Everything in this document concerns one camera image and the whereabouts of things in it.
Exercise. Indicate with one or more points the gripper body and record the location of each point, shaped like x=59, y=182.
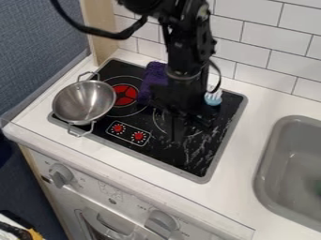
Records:
x=179, y=92

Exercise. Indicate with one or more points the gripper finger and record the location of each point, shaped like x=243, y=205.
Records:
x=205, y=118
x=179, y=128

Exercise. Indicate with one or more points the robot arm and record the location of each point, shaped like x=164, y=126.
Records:
x=184, y=34

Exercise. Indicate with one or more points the blue brush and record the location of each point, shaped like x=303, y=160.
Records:
x=213, y=98

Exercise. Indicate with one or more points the toy stove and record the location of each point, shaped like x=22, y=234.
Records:
x=196, y=146

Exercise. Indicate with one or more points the purple cloth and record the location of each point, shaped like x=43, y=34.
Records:
x=151, y=75

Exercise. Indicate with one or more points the silver pot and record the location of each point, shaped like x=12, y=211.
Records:
x=83, y=101

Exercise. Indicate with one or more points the toy sink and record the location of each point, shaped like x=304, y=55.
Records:
x=292, y=175

